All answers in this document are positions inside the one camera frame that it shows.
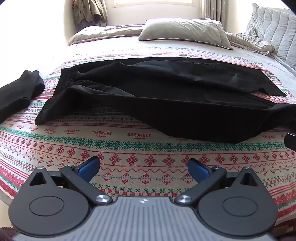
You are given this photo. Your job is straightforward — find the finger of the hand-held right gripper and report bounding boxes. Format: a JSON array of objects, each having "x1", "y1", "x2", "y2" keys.
[{"x1": 284, "y1": 133, "x2": 296, "y2": 151}]

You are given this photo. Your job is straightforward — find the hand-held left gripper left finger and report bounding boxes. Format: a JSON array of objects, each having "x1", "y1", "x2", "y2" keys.
[{"x1": 29, "y1": 156, "x2": 114, "y2": 206}]

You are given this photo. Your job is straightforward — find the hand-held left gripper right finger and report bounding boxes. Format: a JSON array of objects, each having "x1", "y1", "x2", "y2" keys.
[{"x1": 174, "y1": 158, "x2": 259, "y2": 206}]

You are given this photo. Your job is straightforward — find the black pants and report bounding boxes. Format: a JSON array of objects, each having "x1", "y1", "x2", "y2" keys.
[{"x1": 35, "y1": 57, "x2": 296, "y2": 143}]

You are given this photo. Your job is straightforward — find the red green patterned blanket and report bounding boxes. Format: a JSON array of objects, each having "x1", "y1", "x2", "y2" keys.
[{"x1": 0, "y1": 47, "x2": 296, "y2": 232}]

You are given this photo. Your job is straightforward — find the folded black garment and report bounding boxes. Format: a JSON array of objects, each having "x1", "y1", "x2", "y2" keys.
[{"x1": 0, "y1": 70, "x2": 45, "y2": 124}]

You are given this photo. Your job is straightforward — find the grey quilted headboard cushion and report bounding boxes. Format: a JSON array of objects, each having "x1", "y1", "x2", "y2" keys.
[{"x1": 245, "y1": 3, "x2": 296, "y2": 70}]

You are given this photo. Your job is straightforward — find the crumpled beige duvet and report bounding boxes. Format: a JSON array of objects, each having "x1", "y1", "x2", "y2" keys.
[{"x1": 67, "y1": 23, "x2": 275, "y2": 57}]

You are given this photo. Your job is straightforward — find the beige pillow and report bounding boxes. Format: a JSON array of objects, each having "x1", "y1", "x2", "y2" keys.
[{"x1": 138, "y1": 19, "x2": 233, "y2": 50}]

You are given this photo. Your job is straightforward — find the grey curtain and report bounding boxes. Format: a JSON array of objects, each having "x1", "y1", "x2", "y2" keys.
[{"x1": 205, "y1": 0, "x2": 223, "y2": 22}]

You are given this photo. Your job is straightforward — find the hanging olive clothes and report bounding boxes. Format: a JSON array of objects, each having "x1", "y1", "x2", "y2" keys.
[{"x1": 71, "y1": 0, "x2": 108, "y2": 26}]

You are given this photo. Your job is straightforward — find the window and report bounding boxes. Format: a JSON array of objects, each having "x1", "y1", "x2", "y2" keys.
[{"x1": 111, "y1": 0, "x2": 201, "y2": 8}]

